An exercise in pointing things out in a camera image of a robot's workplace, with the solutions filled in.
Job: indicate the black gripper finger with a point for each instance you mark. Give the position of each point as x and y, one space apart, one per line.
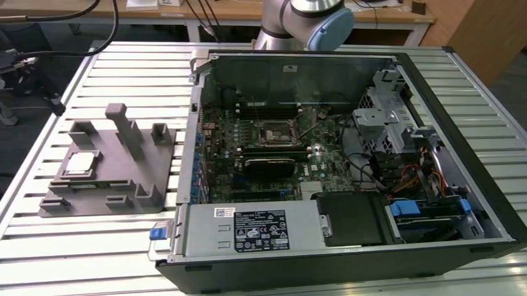
56 106

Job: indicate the silver CPU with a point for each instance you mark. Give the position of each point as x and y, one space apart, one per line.
80 163

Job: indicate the dark office chair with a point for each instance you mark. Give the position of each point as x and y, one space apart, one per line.
24 34

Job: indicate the grey chair base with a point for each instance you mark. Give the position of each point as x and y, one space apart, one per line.
7 118

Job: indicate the grey parts rack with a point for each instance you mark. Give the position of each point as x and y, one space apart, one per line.
119 172

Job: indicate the green RAM stick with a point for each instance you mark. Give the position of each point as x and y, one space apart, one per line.
96 185

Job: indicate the white paper box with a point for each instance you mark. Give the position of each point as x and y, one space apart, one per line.
142 3

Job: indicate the wooden desk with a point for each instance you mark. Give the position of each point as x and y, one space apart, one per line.
164 13

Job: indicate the small white box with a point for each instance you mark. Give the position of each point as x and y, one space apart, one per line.
171 2

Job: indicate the blue case latch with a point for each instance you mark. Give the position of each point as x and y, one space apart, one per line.
158 234

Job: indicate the black RAM slot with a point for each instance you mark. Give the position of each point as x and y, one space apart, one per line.
267 110
267 115
267 106

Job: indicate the grey power supply unit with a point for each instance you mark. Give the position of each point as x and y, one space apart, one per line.
206 228

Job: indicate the black graphics card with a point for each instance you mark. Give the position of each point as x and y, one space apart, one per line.
267 168

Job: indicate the silver finned heat sink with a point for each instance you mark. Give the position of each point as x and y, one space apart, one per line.
311 188

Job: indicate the green motherboard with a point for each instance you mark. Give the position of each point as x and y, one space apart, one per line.
330 179

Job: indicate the black open PC case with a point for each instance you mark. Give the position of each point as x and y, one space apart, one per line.
288 274

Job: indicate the metal drive cage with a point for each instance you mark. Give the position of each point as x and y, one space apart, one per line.
379 123

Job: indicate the black plastic shroud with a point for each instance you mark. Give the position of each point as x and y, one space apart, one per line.
354 219

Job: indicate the blue disk carrier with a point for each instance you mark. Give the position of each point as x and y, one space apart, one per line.
406 209

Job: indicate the small black box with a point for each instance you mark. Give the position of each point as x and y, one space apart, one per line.
419 7

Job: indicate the blue plastic tab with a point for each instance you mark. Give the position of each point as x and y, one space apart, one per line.
465 207

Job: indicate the wooden cabinet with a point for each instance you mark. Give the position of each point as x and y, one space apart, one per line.
486 31

